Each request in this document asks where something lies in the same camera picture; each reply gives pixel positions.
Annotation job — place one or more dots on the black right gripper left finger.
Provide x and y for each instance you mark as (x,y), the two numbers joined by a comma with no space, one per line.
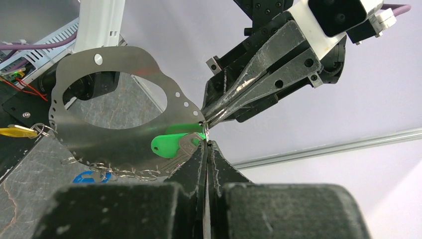
(190,179)

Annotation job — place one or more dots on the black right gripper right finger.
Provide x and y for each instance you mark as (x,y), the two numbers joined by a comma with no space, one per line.
(220,173)

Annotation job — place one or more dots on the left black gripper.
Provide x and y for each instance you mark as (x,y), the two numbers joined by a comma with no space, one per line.
(273,62)

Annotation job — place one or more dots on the silver key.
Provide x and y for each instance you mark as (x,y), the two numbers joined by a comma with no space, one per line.
(188,144)

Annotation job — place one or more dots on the green key tag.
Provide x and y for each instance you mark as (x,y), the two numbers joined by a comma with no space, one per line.
(167,144)

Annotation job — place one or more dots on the blue key tag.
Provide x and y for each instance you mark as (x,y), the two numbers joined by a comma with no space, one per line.
(88,177)

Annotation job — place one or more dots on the yellow key tag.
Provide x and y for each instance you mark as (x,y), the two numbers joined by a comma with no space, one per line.
(18,131)

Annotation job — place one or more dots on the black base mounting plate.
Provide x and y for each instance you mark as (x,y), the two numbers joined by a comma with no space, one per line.
(17,107)

